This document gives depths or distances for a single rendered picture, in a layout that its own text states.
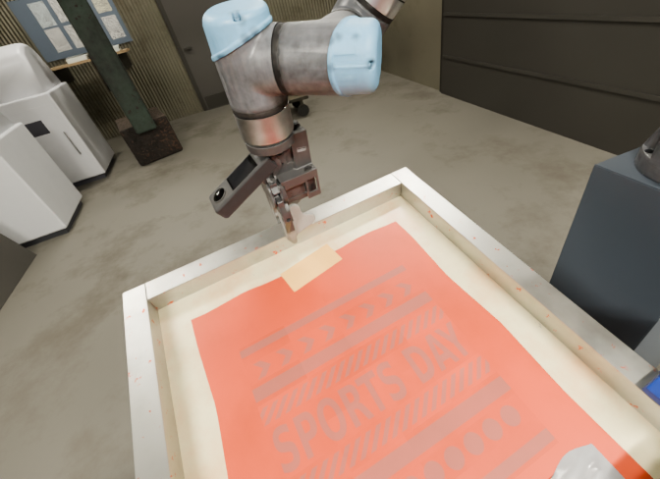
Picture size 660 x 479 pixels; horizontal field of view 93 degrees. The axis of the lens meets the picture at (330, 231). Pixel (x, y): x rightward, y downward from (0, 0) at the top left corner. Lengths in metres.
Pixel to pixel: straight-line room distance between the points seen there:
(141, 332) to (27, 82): 4.75
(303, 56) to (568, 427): 0.52
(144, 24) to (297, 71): 6.40
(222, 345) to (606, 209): 0.67
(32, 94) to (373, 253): 4.88
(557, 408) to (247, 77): 0.54
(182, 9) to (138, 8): 0.64
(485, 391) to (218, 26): 0.53
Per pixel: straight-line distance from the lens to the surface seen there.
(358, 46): 0.36
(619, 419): 0.55
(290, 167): 0.50
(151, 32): 6.74
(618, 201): 0.68
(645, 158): 0.67
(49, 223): 4.17
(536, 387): 0.52
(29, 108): 5.16
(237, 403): 0.50
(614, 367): 0.53
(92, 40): 4.81
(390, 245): 0.58
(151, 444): 0.50
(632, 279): 0.73
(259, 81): 0.40
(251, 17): 0.39
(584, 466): 0.51
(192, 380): 0.54
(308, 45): 0.37
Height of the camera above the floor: 1.52
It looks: 39 degrees down
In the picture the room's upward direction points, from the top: 14 degrees counter-clockwise
